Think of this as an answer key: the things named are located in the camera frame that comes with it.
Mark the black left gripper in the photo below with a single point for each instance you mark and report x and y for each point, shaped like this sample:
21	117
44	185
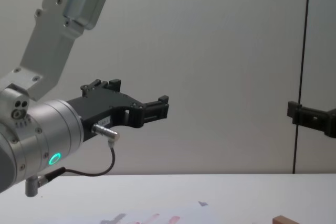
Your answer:
97	108

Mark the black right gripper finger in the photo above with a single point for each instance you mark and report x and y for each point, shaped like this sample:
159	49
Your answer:
309	116

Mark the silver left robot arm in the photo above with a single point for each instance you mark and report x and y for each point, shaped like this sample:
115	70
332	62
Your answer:
39	129

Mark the thin dark vertical strip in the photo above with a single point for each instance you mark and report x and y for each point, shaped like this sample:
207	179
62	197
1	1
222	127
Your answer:
302	64

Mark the white table cloth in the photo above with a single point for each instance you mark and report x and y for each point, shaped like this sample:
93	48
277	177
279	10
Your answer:
236	190

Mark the brown wooden block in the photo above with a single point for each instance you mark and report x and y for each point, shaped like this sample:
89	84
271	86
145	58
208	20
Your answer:
284	220

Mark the white sheet with pink marks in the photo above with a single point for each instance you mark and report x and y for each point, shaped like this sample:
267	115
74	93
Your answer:
189	213

